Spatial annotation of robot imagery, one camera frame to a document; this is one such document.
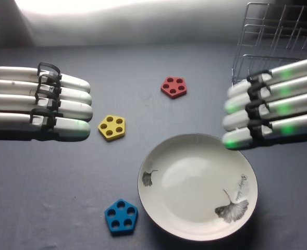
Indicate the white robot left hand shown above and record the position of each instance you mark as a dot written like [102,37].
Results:
[17,104]

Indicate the white backdrop sheet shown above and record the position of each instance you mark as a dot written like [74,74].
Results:
[142,20]

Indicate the grey table cloth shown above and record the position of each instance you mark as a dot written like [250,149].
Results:
[38,182]

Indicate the white plate two leaf prints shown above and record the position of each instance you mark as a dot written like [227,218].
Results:
[195,187]

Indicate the yellow pentagon block with holes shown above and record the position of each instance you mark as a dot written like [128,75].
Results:
[112,125]

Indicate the blue pentagon block with holes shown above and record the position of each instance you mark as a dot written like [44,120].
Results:
[121,215]

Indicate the red pentagon block with holes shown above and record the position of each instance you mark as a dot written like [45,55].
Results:
[174,85]

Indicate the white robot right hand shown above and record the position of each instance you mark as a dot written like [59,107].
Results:
[286,104]

